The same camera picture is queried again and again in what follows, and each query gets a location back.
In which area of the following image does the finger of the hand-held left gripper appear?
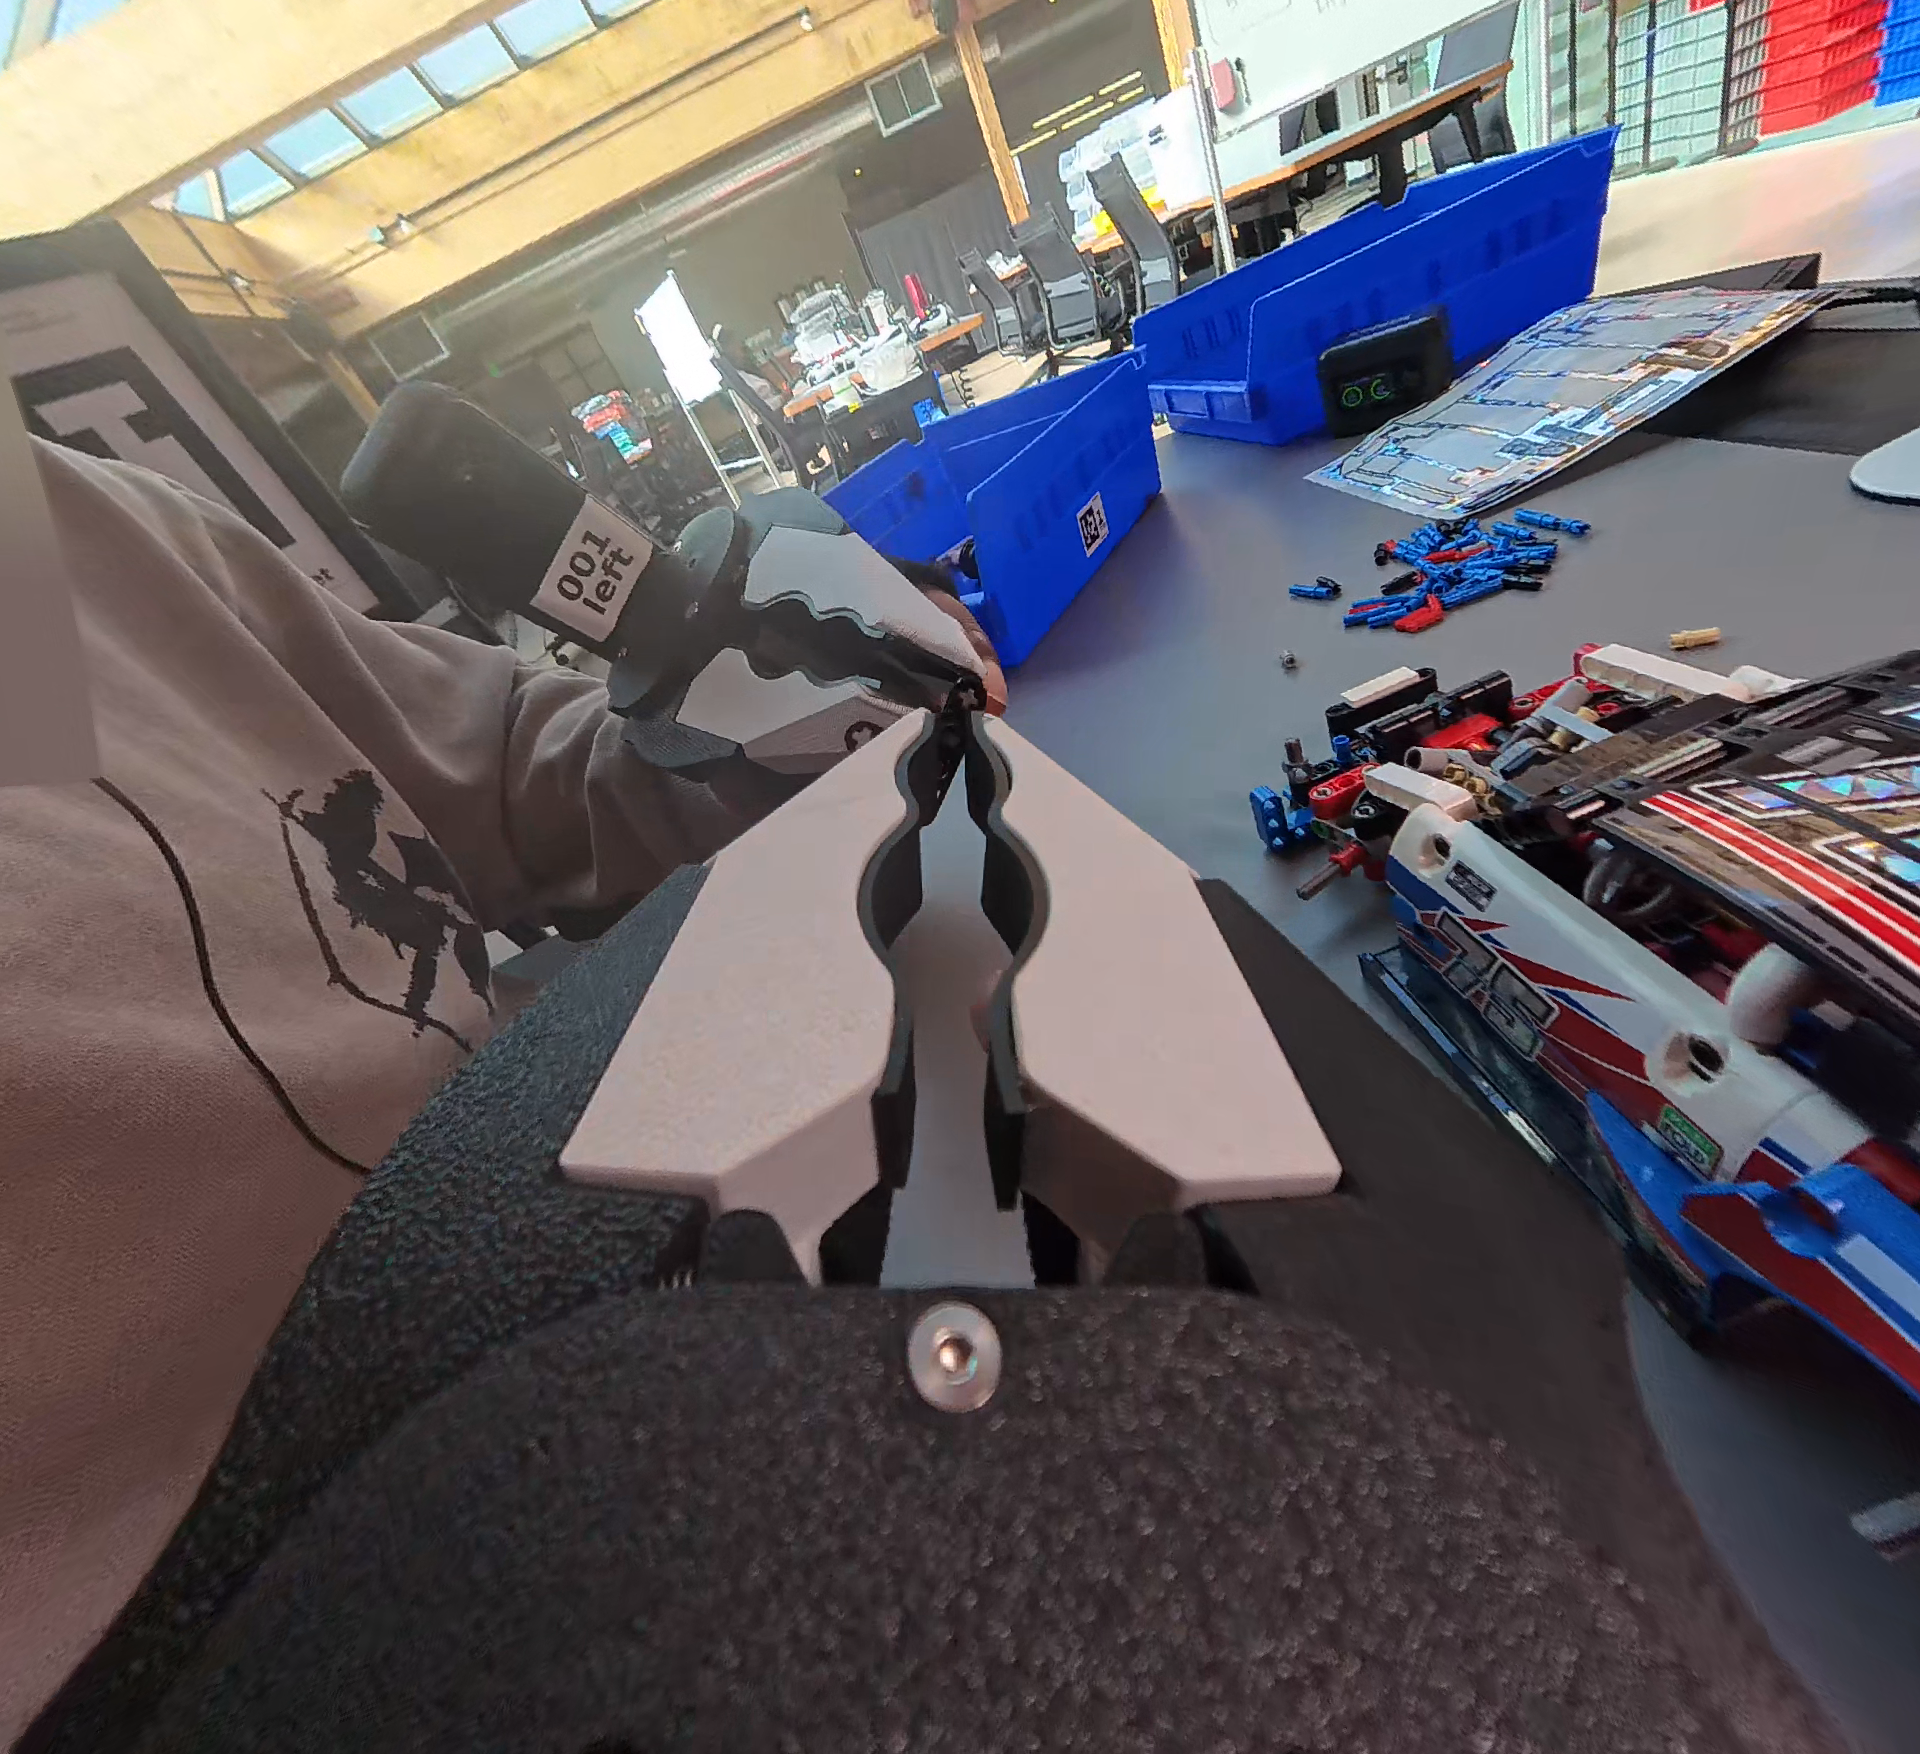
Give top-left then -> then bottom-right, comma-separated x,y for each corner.
660,652 -> 918,773
734,524 -> 1010,714

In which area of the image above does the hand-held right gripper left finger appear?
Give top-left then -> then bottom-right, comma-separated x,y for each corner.
558,713 -> 940,1278

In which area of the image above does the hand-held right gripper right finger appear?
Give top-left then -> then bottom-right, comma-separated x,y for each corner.
966,716 -> 1340,1260

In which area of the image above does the toy race car model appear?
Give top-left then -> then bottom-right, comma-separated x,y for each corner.
1249,644 -> 1920,1403

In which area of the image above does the person's left forearm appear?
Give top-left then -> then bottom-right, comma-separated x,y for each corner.
449,616 -> 752,946

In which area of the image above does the grey desk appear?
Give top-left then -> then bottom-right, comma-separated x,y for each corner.
989,261 -> 1920,1754

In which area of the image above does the person's left hand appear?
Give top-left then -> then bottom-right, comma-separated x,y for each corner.
918,560 -> 1010,718

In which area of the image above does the black framed marker sign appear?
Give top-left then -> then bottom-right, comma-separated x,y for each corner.
0,228 -> 422,617

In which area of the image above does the black office chair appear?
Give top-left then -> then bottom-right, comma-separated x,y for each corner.
1087,151 -> 1188,300
1012,211 -> 1127,376
957,247 -> 1037,353

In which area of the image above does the pile of blue pins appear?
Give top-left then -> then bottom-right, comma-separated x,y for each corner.
1287,509 -> 1591,632

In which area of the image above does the black small device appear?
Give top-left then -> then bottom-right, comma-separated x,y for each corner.
1317,310 -> 1456,439

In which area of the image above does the blue plastic bin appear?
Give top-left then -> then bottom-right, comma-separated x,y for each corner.
1132,123 -> 1621,446

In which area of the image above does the wooden long table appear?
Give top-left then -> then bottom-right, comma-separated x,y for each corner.
1213,58 -> 1517,213

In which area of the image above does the holographic sticker sheet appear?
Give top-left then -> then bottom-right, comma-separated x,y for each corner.
1304,284 -> 1877,518

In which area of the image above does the stack of red and blue bins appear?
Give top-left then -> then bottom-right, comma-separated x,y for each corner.
1545,0 -> 1920,174

